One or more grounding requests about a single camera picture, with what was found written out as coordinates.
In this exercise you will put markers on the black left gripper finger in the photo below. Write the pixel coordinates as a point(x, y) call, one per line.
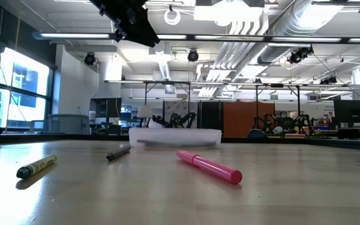
point(130, 18)

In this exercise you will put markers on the translucent supply box pink lid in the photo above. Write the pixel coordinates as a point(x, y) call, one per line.
point(173, 133)

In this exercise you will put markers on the grey marker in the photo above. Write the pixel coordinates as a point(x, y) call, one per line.
point(117, 153)

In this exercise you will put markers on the thick pink highlighter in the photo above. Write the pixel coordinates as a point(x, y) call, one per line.
point(211, 167)

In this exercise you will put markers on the black ceiling dome fixture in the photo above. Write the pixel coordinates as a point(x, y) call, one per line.
point(193, 56)
point(90, 58)

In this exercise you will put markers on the black computer monitor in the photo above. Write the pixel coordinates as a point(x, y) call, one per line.
point(108, 107)
point(352, 111)

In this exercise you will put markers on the white ceiling light panel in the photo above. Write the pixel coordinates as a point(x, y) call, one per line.
point(230, 14)

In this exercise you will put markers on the large glass window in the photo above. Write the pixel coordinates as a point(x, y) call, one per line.
point(23, 75)

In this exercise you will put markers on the grey bin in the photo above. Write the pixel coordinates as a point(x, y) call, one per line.
point(69, 125)

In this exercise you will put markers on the black partition panel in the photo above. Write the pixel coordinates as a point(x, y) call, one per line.
point(211, 118)

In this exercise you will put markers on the orange partition panel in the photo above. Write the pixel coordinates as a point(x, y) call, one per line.
point(239, 118)

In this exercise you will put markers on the blue chair back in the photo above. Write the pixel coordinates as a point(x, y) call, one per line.
point(256, 133)

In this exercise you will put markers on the black ceiling track light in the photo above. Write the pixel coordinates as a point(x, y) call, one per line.
point(328, 80)
point(298, 55)

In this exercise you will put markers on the overhead beam with light strips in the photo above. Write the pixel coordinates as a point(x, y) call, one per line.
point(344, 40)

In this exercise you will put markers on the black metal workstation frame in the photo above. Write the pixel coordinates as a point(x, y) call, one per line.
point(130, 82)

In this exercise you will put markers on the silver ribbed ventilation duct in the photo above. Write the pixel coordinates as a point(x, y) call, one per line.
point(292, 25)

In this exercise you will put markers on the black aluminium table frame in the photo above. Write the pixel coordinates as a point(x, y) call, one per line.
point(292, 141)

